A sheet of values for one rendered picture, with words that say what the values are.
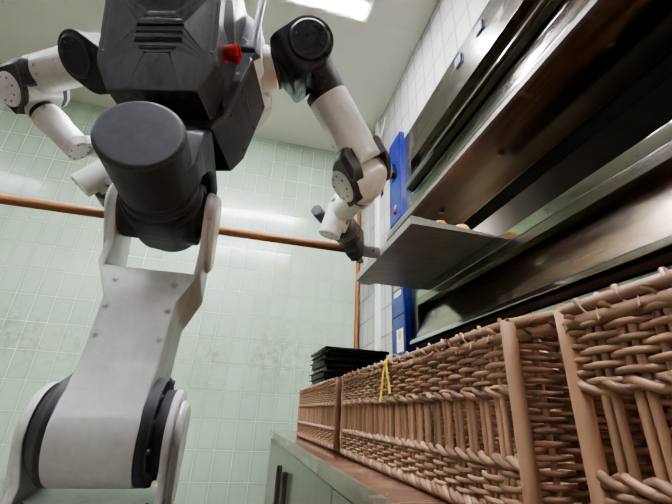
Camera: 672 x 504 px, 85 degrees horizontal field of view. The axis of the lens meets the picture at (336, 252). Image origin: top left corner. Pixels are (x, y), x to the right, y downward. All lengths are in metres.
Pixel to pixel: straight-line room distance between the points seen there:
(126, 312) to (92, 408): 0.14
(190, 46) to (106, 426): 0.57
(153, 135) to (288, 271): 2.05
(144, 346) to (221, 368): 1.77
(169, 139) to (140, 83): 0.19
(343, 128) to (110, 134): 0.45
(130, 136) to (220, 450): 2.01
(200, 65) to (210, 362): 1.91
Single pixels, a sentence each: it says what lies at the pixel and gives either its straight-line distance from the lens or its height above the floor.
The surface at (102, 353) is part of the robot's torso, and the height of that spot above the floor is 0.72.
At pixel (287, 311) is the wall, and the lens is 2.45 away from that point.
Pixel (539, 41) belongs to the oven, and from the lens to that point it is 1.37.
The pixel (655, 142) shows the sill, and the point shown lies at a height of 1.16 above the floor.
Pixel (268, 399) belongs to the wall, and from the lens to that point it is 2.37.
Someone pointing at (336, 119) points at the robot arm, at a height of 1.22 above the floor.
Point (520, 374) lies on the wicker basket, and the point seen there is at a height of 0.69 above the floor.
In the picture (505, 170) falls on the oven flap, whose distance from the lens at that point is 1.28.
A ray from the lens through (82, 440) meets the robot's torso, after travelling 0.59.
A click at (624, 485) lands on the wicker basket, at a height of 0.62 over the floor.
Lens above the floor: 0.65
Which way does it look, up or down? 24 degrees up
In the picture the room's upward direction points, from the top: 3 degrees clockwise
